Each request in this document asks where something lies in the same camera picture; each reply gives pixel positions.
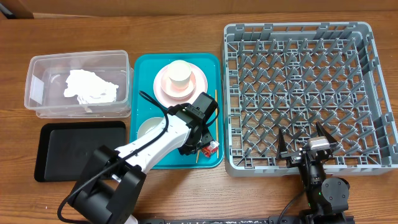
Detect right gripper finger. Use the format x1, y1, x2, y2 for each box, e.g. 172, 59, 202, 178
315, 121, 337, 144
277, 128, 287, 153

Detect red ketchup packet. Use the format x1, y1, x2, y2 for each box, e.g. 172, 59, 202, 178
201, 141, 220, 157

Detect grey bowl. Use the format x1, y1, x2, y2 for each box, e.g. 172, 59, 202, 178
137, 117, 163, 139

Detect white napkin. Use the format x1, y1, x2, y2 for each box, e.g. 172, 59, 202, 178
61, 69, 126, 112

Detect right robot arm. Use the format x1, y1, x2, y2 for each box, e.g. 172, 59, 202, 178
277, 122, 354, 223

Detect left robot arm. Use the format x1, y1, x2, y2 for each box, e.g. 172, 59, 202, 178
63, 105, 214, 224

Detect grey dishwasher rack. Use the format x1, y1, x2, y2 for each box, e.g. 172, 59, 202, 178
222, 22, 397, 177

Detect large pink plate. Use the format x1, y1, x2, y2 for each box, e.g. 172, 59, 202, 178
153, 63, 208, 108

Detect small pink saucer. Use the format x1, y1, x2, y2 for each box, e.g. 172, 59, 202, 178
161, 72, 196, 100

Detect pale green cup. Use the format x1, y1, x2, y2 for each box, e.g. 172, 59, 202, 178
167, 60, 192, 90

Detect teal plastic tray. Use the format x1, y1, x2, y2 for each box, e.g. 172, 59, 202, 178
130, 53, 224, 169

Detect black plastic tray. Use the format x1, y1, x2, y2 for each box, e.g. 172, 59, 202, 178
34, 121, 126, 182

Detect clear plastic bin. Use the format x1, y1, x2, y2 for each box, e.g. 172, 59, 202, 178
24, 50, 134, 118

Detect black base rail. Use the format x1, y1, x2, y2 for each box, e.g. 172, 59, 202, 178
138, 216, 355, 224

